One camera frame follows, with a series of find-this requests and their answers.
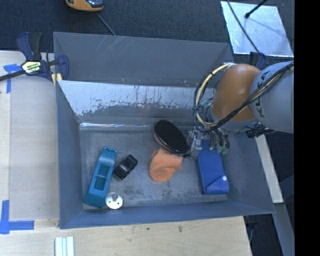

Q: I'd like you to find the blue pouch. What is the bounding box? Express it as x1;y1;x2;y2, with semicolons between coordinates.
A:
196;139;230;196

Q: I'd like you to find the black cylinder on white bracket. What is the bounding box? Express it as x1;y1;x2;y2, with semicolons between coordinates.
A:
245;125;270;139

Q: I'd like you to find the teal plastic tape dispenser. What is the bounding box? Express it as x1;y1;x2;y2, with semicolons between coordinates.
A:
83;146;118;209

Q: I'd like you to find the grey metal bin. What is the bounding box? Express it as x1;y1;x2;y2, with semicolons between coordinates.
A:
52;31;277;230

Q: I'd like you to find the white round knob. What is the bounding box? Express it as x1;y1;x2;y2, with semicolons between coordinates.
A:
105;192;124;210

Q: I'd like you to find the black oval paddle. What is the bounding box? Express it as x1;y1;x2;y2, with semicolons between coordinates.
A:
153;119;189;154

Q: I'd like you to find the orange cloth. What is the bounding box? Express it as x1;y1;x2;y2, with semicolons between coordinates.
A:
149;147;184;184

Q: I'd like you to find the pale wood board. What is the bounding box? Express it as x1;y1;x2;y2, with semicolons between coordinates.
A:
8;51;61;222

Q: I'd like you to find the small black box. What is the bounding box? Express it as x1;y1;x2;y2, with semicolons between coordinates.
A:
112;154;139;181

